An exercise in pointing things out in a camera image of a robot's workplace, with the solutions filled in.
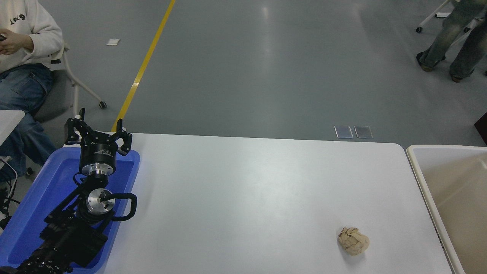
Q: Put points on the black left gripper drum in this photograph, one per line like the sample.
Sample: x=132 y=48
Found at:
x=98 y=152

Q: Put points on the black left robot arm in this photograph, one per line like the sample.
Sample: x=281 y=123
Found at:
x=68 y=239

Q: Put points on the clear floor plate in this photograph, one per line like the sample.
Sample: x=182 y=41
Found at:
x=363 y=131
x=343 y=131

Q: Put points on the seated person's hand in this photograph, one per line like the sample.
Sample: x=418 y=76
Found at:
x=13 y=42

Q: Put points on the grey office chair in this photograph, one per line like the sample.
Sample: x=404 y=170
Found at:
x=57 y=104

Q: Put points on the blue plastic tray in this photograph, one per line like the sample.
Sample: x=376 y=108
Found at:
x=42 y=190

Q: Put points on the small white side table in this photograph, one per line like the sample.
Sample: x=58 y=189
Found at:
x=9 y=120

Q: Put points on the seated person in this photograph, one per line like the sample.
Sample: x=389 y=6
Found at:
x=23 y=76

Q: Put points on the crumpled tan paper ball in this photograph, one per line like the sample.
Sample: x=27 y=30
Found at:
x=354 y=241

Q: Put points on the white wheeled chair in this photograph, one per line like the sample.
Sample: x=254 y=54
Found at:
x=432 y=16

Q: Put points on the large pale bin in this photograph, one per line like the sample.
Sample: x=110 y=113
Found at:
x=456 y=198

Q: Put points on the dark brown box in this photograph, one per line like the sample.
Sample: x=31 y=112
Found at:
x=482 y=129

